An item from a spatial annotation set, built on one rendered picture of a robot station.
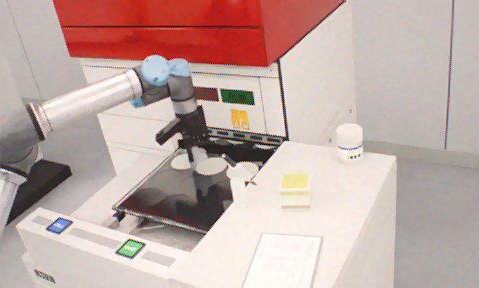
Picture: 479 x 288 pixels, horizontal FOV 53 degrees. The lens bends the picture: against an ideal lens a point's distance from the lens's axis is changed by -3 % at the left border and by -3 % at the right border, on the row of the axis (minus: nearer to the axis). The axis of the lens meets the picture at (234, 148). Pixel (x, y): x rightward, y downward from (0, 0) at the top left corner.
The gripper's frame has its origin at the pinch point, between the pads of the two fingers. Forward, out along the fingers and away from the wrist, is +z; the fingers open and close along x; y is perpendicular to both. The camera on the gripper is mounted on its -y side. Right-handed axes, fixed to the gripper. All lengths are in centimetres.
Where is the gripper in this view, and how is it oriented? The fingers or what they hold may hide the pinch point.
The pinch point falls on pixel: (192, 167)
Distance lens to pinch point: 159.4
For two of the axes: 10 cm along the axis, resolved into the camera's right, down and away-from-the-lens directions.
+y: 9.7, -2.3, 1.0
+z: 1.5, 8.5, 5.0
